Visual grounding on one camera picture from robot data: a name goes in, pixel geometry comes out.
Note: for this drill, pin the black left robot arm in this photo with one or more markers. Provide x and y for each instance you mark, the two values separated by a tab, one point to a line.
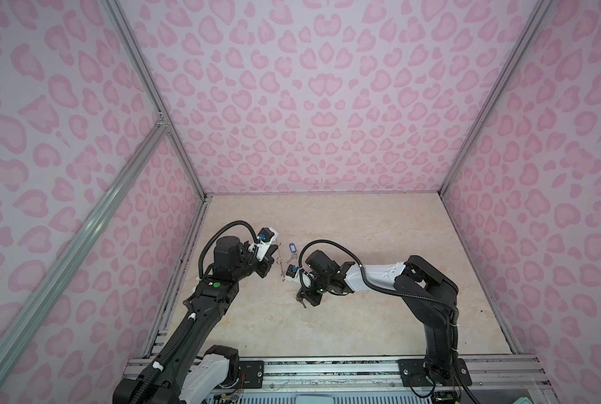
182	372

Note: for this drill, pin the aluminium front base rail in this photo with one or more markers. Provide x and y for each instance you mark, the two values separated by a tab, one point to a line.
355	379

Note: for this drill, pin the aluminium left wall diagonal bar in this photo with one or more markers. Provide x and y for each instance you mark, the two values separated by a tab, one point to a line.
34	312

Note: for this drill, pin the aluminium right back corner post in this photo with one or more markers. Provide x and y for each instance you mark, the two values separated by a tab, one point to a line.
524	42

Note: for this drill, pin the aluminium corner post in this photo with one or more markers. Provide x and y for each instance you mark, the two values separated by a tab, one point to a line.
524	42
117	18

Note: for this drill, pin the aluminium left back corner post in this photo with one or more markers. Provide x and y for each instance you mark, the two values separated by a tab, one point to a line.
117	18

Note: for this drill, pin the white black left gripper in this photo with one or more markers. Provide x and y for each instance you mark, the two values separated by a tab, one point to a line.
265	263

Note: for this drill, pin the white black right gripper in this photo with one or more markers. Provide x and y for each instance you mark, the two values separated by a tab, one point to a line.
306	295

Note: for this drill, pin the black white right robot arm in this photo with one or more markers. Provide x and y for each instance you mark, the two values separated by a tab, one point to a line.
429	295

